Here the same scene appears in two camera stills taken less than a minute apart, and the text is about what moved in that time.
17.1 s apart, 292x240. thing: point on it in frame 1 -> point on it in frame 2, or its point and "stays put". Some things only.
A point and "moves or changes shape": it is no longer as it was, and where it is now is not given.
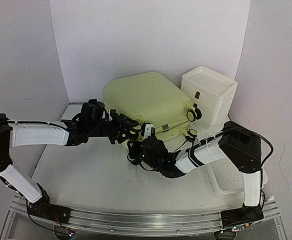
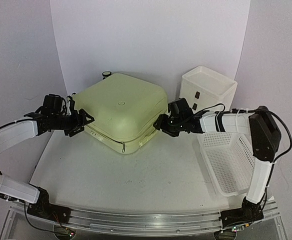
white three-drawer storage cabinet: (211, 92) stays put
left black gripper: (122, 122) -> (78, 123)
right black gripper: (135, 152) -> (165, 124)
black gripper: (91, 113) -> (53, 105)
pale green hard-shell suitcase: (151, 98) moves or changes shape
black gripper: (153, 152) -> (179, 108)
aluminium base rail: (143, 224) stays put
